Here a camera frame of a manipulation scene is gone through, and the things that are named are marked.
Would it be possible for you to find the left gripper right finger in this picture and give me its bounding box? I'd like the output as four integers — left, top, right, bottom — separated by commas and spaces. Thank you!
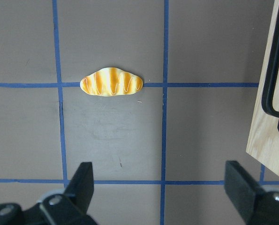
224, 161, 279, 225

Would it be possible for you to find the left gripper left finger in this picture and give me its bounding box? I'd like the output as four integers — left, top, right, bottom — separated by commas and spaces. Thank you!
36, 162, 93, 225

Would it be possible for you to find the wooden drawer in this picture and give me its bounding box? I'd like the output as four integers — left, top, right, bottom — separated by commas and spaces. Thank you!
246, 0, 279, 184

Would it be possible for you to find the black metal drawer handle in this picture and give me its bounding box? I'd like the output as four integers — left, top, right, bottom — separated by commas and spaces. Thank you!
261, 7, 279, 132

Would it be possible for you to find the toy bread roll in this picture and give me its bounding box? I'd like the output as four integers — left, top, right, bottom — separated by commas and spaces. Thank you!
80, 67, 143, 97

